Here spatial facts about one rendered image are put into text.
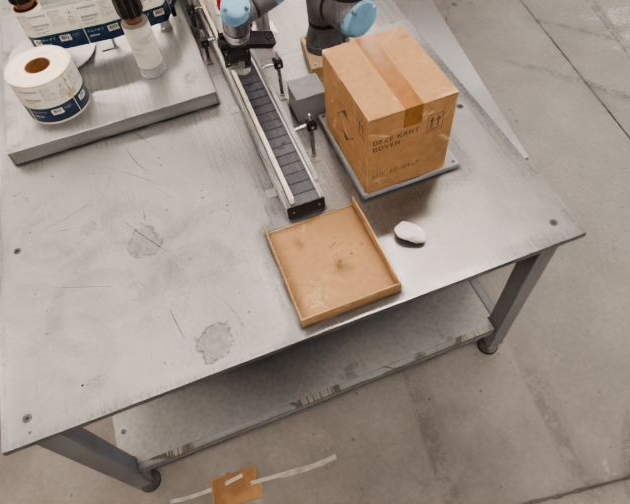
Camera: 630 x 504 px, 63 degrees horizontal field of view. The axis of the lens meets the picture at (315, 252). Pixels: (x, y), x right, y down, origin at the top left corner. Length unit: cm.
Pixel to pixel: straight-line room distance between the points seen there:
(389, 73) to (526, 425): 136
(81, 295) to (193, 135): 61
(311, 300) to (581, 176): 183
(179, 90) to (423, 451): 151
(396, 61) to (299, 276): 60
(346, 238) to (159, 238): 52
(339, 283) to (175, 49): 109
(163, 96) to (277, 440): 128
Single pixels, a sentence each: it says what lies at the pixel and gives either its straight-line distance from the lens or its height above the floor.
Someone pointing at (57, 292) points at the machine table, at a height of 83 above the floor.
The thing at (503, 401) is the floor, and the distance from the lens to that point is 213.
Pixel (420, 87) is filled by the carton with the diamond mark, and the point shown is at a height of 112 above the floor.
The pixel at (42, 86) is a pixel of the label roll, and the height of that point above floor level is 102.
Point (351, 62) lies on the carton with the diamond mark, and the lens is 142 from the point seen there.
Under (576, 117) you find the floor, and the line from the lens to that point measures 311.
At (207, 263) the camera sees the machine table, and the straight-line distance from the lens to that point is 140.
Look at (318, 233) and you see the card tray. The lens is 139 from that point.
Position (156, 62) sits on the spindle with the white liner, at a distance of 188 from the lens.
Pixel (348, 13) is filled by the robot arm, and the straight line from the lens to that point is 165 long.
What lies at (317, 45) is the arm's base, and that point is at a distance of 185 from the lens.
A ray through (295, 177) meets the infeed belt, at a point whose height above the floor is 88.
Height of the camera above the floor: 197
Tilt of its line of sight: 57 degrees down
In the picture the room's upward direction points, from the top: 7 degrees counter-clockwise
